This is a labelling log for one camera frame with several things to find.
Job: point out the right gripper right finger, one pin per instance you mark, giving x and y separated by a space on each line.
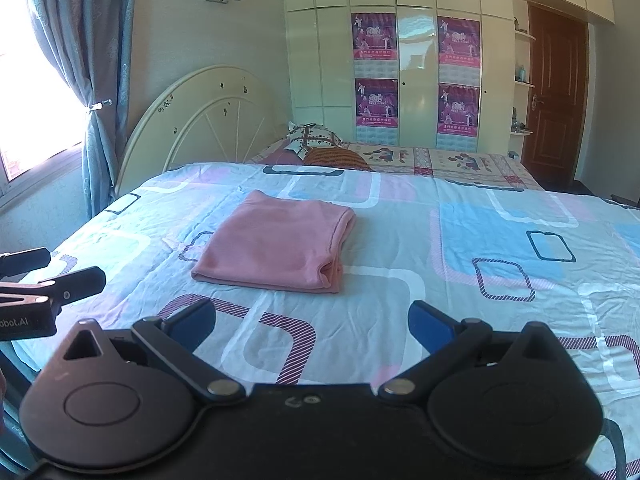
451 345

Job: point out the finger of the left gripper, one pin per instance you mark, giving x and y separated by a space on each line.
72 287
16 263

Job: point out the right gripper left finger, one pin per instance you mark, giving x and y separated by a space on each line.
170 345

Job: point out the pink long-sleeve sweater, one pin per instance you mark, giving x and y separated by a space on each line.
278 244

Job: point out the patterned pastel bed sheet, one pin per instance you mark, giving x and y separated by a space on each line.
506 257

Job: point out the floral beige bed cover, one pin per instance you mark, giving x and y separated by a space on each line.
488 170

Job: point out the cream round headboard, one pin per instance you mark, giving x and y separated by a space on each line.
215 114

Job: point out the lower right magenta poster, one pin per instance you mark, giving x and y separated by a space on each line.
458 108

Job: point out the magenta poster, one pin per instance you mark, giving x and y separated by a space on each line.
459 42
374 36
376 103
458 108

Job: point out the patterned pillow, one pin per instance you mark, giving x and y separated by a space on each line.
303 138

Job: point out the lower left magenta poster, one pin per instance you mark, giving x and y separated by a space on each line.
376 103

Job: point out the blue grey curtain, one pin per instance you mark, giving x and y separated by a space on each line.
89 44

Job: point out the brown wooden door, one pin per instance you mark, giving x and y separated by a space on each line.
559 73

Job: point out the cream glossy wardrobe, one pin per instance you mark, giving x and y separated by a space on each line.
323 69

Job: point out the upper right magenta poster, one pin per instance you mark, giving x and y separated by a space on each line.
459 42

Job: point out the corner open shelves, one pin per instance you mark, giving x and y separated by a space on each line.
523 80

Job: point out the upper left magenta poster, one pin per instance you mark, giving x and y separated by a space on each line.
374 36

